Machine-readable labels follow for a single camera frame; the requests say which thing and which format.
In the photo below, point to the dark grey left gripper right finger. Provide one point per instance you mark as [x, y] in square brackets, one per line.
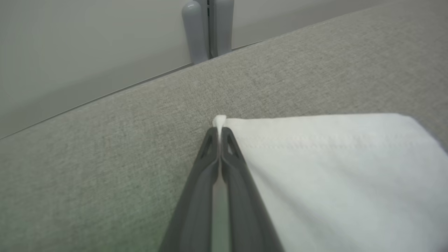
[245, 210]

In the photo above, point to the red shorts with white stripes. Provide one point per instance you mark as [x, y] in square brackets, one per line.
[332, 182]

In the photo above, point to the rounded grey tube post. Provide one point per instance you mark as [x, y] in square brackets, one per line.
[195, 31]

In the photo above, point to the grey partition post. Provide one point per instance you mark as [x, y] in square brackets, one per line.
[221, 28]

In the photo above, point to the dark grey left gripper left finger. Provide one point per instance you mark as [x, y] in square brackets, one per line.
[196, 203]

